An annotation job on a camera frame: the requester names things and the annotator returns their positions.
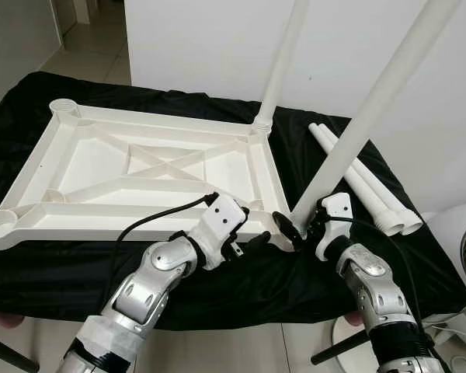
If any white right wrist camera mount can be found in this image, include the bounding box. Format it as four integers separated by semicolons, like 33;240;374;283
315;193;354;261

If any white door frame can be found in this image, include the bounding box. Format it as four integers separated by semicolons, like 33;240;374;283
49;0;94;28

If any black metal table leg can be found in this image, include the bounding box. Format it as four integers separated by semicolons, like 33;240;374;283
311;329;371;366
0;333;41;373

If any black cloth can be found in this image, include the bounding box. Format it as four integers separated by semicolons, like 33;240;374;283
0;71;466;331

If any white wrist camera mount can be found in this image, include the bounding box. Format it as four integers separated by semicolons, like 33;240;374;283
198;194;248;269
315;193;354;261

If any white plastic table leg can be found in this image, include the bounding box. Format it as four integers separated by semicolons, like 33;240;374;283
318;122;424;235
309;124;401;236
252;0;310;137
290;0;461;230

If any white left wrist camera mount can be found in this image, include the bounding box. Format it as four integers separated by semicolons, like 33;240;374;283
198;194;248;269

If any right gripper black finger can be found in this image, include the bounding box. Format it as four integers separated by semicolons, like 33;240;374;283
271;211;304;251

